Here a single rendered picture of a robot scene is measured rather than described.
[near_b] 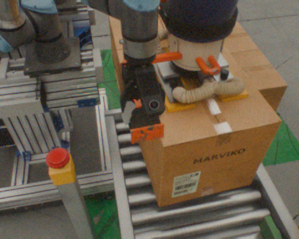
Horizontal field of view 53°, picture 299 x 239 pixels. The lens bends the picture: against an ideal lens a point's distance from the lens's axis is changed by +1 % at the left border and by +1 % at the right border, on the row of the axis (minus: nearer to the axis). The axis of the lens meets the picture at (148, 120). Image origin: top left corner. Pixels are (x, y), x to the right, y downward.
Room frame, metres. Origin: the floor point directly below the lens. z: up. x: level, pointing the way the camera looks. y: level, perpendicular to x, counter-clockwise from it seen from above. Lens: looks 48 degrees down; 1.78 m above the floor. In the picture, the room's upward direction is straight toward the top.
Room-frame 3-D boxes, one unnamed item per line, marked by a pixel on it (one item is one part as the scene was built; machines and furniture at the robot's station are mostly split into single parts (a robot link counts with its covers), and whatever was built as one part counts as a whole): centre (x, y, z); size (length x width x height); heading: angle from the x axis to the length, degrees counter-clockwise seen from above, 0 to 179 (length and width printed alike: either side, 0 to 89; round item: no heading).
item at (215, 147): (0.88, -0.16, 0.87); 0.60 x 0.40 x 0.40; 15
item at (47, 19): (1.05, 0.41, 1.20); 0.13 x 0.12 x 0.14; 139
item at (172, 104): (0.85, -0.07, 1.09); 0.34 x 0.10 x 0.05; 15
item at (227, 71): (0.90, -0.25, 1.09); 0.34 x 0.10 x 0.05; 15
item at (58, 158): (0.53, 0.28, 1.02); 0.07 x 0.07 x 0.04
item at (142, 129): (0.52, 0.01, 1.20); 0.09 x 0.08 x 0.05; 105
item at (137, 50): (0.55, 0.02, 1.42); 0.08 x 0.08 x 0.05
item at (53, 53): (1.06, 0.40, 1.09); 0.15 x 0.15 x 0.10
